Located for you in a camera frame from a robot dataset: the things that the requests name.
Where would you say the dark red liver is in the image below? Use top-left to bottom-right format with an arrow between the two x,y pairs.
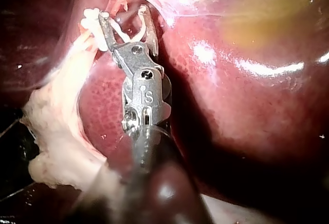
0,0 -> 329,224

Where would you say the gallbladder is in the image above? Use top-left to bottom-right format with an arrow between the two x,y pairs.
218,0 -> 329,52

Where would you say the thin steel wire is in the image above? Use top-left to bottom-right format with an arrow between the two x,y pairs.
0,120 -> 21,139
0,181 -> 36,201

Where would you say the right arm instrument jaw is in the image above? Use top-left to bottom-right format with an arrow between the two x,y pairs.
140,5 -> 159,57
98,12 -> 122,53

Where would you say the right arm instrument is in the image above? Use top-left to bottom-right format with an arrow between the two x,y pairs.
112,41 -> 172,135

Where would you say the white clip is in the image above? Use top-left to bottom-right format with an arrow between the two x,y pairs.
80,7 -> 102,33
109,6 -> 148,43
90,27 -> 108,52

